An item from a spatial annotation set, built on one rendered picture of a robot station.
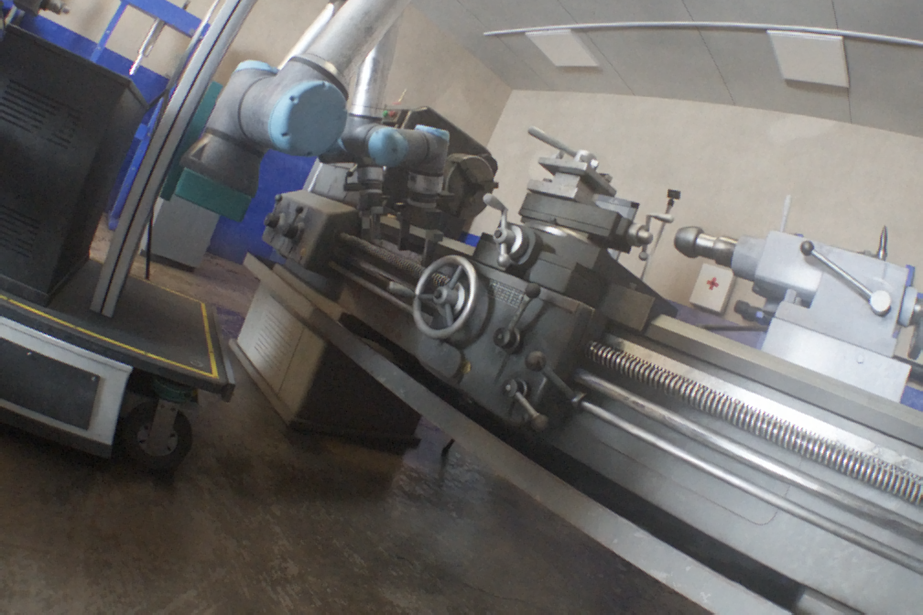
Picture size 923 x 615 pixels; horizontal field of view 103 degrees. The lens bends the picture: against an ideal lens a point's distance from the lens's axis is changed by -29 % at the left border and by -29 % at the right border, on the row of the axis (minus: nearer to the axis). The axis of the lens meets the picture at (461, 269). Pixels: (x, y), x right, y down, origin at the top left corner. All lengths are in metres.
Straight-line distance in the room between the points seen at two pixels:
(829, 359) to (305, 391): 1.63
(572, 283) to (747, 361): 0.40
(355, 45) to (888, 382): 1.26
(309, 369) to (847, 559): 1.71
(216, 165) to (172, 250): 2.70
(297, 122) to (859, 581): 1.34
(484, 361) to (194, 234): 2.92
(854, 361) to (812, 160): 3.87
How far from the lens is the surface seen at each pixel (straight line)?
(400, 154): 1.21
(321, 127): 0.99
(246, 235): 5.33
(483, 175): 2.03
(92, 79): 1.18
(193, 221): 3.77
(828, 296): 1.23
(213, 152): 1.11
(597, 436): 1.18
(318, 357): 1.88
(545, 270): 1.13
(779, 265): 1.29
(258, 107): 1.02
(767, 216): 4.74
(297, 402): 1.95
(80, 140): 1.17
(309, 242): 1.97
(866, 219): 4.66
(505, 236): 1.10
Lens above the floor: 0.73
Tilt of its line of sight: 2 degrees up
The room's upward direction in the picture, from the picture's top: 24 degrees clockwise
